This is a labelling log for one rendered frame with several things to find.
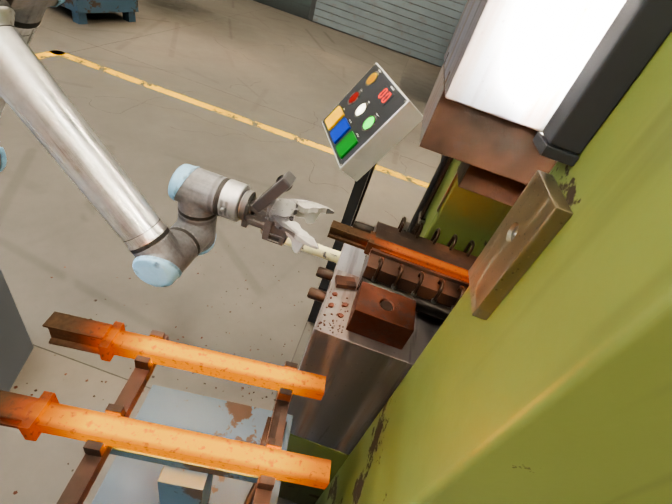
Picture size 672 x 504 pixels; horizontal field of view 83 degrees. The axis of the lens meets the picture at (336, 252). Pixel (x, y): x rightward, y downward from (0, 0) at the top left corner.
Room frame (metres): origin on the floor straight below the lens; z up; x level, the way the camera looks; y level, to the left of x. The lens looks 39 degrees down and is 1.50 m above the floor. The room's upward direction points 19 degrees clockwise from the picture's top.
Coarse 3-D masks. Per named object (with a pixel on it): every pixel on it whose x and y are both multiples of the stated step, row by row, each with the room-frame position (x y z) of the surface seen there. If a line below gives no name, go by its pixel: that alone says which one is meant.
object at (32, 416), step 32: (0, 416) 0.15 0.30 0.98; (32, 416) 0.16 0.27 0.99; (64, 416) 0.17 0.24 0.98; (96, 416) 0.18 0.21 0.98; (128, 448) 0.17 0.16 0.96; (160, 448) 0.17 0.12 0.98; (192, 448) 0.18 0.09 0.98; (224, 448) 0.20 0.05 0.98; (256, 448) 0.21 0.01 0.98; (288, 480) 0.19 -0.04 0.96; (320, 480) 0.20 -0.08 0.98
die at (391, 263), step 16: (384, 224) 0.82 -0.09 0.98; (400, 240) 0.76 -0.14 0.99; (416, 240) 0.80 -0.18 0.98; (368, 256) 0.67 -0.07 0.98; (384, 256) 0.67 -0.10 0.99; (432, 256) 0.74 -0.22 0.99; (448, 256) 0.76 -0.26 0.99; (464, 256) 0.80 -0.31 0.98; (368, 272) 0.62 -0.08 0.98; (384, 272) 0.62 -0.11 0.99; (416, 272) 0.66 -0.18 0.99; (432, 272) 0.67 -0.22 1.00; (400, 288) 0.62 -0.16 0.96; (432, 288) 0.62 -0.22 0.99; (448, 288) 0.64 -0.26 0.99; (448, 304) 0.62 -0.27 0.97
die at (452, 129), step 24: (432, 96) 0.75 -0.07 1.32; (432, 120) 0.62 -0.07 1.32; (456, 120) 0.62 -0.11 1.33; (480, 120) 0.62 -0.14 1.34; (504, 120) 0.62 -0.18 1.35; (432, 144) 0.62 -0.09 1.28; (456, 144) 0.62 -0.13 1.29; (480, 144) 0.62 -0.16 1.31; (504, 144) 0.62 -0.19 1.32; (528, 144) 0.62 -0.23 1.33; (504, 168) 0.62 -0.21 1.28; (528, 168) 0.62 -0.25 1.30; (552, 168) 0.62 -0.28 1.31
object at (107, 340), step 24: (72, 336) 0.27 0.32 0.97; (96, 336) 0.27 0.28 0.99; (120, 336) 0.29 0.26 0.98; (144, 336) 0.30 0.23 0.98; (168, 360) 0.28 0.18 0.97; (192, 360) 0.29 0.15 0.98; (216, 360) 0.31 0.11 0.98; (240, 360) 0.32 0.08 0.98; (264, 384) 0.30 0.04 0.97; (288, 384) 0.31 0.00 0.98; (312, 384) 0.32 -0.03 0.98
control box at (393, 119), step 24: (384, 72) 1.34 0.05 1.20; (360, 96) 1.32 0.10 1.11; (384, 96) 1.22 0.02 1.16; (360, 120) 1.20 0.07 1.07; (384, 120) 1.12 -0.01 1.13; (408, 120) 1.13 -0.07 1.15; (336, 144) 1.18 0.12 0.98; (360, 144) 1.10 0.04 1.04; (384, 144) 1.11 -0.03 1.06; (360, 168) 1.09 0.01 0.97
